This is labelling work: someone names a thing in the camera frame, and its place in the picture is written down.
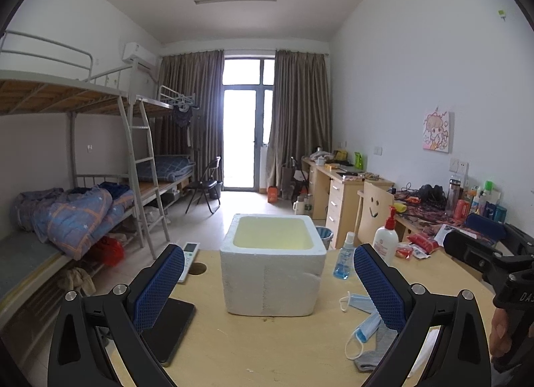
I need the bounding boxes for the grey sock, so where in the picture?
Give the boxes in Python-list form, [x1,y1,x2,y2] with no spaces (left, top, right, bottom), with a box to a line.
[354,322,397,373]

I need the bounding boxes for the white foam sheet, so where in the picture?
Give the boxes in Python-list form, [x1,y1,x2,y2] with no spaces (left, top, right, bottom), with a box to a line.
[412,327,441,373]

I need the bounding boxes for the right hand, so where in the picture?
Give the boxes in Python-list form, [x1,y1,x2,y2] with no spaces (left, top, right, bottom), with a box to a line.
[489,308,511,358]

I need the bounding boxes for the printed paper sheet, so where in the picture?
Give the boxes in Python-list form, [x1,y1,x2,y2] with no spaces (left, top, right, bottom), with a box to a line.
[434,224,457,247]

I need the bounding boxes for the red snack packet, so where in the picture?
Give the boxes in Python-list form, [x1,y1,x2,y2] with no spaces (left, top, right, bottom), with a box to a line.
[407,233,440,255]

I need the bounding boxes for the black tablet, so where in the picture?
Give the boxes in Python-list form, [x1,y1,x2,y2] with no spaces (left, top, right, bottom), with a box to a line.
[122,296,196,367]

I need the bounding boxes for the black headphones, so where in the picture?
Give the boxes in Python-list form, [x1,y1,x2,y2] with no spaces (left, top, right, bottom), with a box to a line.
[417,184,447,210]

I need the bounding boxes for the red bag under bed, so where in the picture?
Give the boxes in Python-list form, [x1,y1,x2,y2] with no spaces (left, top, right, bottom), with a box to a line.
[87,236,125,267]

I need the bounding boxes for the blue face mask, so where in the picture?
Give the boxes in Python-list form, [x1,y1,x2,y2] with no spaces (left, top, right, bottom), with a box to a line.
[339,292,382,361]

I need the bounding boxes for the white red pump bottle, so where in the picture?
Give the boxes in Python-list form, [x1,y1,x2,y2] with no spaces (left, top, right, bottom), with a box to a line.
[372,206,399,265]

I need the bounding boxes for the blue orange quilt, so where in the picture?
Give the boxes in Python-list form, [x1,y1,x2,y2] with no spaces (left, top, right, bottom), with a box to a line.
[11,182,134,260]

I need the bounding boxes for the metal bunk bed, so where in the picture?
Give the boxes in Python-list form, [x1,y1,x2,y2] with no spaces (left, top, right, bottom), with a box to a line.
[1,31,193,330]

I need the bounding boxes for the wooden smiley chair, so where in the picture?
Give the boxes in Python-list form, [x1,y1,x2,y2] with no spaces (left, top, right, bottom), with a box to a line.
[355,182,394,245]

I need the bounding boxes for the blue sanitizer bottle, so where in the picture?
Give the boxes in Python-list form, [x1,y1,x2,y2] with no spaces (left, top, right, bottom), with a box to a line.
[333,231,355,280]

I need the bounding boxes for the white remote control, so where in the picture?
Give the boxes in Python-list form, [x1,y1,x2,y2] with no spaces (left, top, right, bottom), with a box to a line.
[178,242,200,283]

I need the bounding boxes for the wooden desk with drawers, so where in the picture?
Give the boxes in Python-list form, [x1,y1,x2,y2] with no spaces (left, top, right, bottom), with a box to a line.
[300,155,396,250]

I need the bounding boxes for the grey trash bin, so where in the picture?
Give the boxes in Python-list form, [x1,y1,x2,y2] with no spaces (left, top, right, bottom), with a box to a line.
[316,226,334,250]

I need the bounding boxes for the folded blue plaid blanket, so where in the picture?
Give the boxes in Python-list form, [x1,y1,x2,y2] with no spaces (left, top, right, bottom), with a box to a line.
[136,156,196,183]

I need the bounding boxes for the white styrofoam box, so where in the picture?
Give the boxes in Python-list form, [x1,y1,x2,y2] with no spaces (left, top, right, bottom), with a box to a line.
[220,214,327,317]

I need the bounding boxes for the black folding chair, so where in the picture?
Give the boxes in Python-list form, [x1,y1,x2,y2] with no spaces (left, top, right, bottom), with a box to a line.
[186,156,222,214]

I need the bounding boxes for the right brown curtain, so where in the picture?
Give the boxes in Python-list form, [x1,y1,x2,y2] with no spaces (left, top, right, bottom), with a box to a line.
[266,50,332,187]

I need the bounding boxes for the brown curtain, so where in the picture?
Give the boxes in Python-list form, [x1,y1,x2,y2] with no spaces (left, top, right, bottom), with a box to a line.
[266,50,332,187]
[154,50,225,180]

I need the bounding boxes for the left brown curtain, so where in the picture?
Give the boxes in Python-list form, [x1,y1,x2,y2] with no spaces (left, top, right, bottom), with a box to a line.
[154,50,225,180]

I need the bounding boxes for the white air conditioner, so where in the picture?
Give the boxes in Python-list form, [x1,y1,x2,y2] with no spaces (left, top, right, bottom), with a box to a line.
[122,42,158,69]

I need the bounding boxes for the anime wall picture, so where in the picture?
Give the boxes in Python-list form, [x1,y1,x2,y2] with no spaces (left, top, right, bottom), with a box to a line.
[423,108,453,154]

